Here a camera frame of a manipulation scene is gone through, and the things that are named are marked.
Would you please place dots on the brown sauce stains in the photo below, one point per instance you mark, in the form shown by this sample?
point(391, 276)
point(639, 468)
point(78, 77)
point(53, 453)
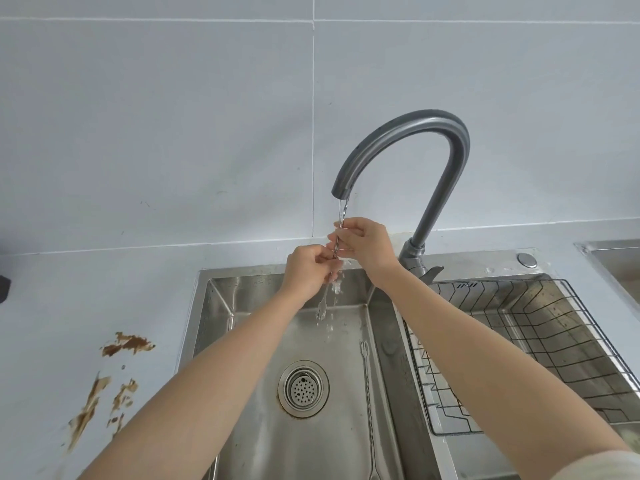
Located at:
point(90, 404)

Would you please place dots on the twisted metal fruit fork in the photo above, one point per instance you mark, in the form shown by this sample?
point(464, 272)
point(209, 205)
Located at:
point(322, 307)
point(369, 409)

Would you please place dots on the small stainless steel sink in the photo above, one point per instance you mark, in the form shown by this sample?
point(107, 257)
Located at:
point(617, 264)

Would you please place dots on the person's right fingers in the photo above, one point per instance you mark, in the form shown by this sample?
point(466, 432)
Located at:
point(346, 238)

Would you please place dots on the person's right forearm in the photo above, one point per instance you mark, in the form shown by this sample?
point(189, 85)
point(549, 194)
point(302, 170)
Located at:
point(480, 374)

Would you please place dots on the stainless steel double sink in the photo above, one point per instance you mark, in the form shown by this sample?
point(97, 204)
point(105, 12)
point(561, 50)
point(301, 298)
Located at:
point(250, 334)

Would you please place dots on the person's left hand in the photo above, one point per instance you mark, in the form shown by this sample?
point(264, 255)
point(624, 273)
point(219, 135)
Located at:
point(302, 267)

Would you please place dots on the black object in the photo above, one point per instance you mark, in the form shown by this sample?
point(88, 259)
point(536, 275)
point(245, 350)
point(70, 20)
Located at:
point(4, 289)

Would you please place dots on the white sleeve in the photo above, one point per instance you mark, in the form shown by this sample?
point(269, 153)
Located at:
point(590, 467)

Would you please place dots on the round metal drain strainer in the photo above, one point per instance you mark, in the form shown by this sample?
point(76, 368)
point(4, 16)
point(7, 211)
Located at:
point(303, 389)

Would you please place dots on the person's right hand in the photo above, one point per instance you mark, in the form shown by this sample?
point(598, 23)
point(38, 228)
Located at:
point(372, 247)

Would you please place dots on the person's left fingers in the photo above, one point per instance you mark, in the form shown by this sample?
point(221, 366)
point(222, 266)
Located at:
point(331, 269)

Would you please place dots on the person's left forearm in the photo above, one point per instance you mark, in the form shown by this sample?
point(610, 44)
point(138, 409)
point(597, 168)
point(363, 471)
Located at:
point(210, 389)

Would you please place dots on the round metal sink cap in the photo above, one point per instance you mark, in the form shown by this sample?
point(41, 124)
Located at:
point(527, 260)

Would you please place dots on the grey gooseneck faucet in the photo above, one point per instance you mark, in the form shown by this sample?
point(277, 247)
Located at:
point(440, 159)

